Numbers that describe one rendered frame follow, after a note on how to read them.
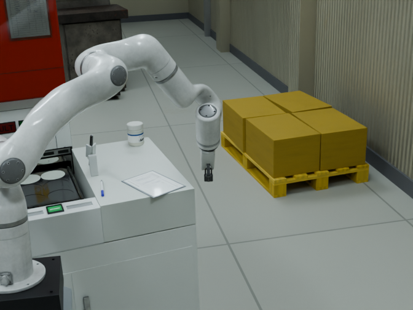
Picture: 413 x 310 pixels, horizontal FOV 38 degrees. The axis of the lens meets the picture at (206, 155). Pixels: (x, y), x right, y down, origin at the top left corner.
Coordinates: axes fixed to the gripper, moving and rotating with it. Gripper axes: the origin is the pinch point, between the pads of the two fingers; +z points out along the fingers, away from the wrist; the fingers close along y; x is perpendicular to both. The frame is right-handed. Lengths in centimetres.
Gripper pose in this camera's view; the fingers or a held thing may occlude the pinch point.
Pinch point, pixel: (208, 169)
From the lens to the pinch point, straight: 227.2
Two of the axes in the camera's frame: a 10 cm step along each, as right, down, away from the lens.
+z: 0.1, 6.4, 7.7
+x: 10.0, -0.1, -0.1
